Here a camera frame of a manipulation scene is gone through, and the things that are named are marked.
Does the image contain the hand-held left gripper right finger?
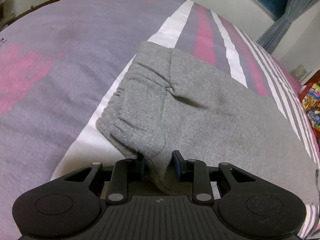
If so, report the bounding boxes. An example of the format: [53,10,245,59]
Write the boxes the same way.
[172,150,265,205]

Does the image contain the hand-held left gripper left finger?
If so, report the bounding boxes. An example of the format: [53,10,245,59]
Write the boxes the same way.
[51,152,146,205]

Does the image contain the grey pants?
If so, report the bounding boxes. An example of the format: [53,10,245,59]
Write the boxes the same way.
[96,41,320,205]

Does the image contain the striped purple pink bed sheet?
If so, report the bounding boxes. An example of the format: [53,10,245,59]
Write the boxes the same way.
[0,0,320,240]

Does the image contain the grey curtain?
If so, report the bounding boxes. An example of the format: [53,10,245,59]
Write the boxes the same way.
[257,0,320,55]

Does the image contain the wall power outlet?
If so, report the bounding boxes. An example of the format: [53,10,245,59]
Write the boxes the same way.
[292,64,307,79]

